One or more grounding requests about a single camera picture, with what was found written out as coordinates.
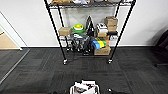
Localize brown plush toy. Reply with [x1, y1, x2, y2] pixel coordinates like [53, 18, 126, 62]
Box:
[51, 0, 73, 5]

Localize black wire shelf rack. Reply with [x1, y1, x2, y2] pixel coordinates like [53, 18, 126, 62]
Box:
[42, 0, 138, 66]

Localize green and yellow bowl toy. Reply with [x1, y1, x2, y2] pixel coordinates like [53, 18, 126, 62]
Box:
[71, 22, 85, 34]

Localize white door frame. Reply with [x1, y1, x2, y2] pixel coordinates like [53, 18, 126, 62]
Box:
[0, 11, 28, 51]

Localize black pointed bag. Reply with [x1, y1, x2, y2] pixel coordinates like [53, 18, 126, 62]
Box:
[84, 14, 97, 37]

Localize stacked brown cardboard boxes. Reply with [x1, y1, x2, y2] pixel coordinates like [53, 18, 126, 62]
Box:
[103, 15, 119, 34]

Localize blue yellow green toy pack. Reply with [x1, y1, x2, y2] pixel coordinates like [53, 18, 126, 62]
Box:
[90, 38, 108, 51]

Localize small brown cardboard box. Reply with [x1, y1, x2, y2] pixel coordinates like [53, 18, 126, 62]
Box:
[58, 26, 73, 37]

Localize pale basket with dark spots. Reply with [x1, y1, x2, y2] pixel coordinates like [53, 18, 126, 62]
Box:
[68, 79, 101, 94]

